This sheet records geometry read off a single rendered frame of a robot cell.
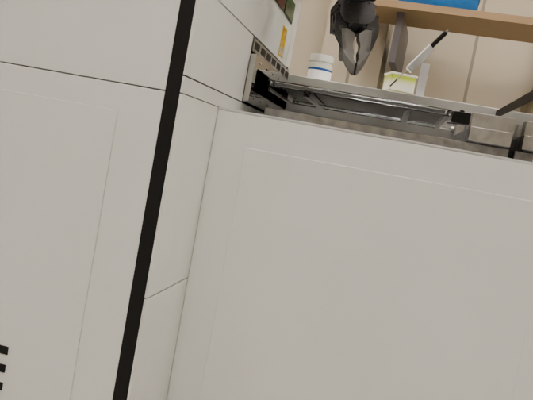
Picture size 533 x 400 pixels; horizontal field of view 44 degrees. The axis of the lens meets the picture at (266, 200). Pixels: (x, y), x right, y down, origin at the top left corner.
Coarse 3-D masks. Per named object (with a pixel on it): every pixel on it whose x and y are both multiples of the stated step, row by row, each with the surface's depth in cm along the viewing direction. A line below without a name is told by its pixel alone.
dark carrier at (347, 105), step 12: (300, 96) 149; (324, 96) 138; (336, 108) 163; (348, 108) 157; (360, 108) 151; (372, 108) 145; (384, 108) 140; (396, 108) 135; (408, 120) 159; (420, 120) 153; (432, 120) 147
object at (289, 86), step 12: (276, 84) 132; (288, 84) 132; (300, 84) 132; (336, 96) 130; (348, 96) 129; (360, 96) 129; (372, 96) 129; (408, 108) 128; (420, 108) 127; (432, 108) 127
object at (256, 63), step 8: (256, 56) 128; (248, 64) 128; (256, 64) 129; (264, 64) 136; (248, 72) 128; (264, 72) 138; (272, 72) 146; (248, 80) 128; (280, 80) 157; (248, 88) 128; (248, 96) 128; (256, 96) 135; (248, 104) 135; (256, 104) 136; (264, 104) 144; (272, 104) 153; (280, 104) 171
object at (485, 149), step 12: (300, 120) 137; (312, 120) 137; (324, 120) 136; (336, 120) 136; (372, 132) 135; (384, 132) 134; (396, 132) 134; (408, 132) 133; (444, 144) 132; (456, 144) 132; (468, 144) 131; (480, 144) 131; (504, 156) 130
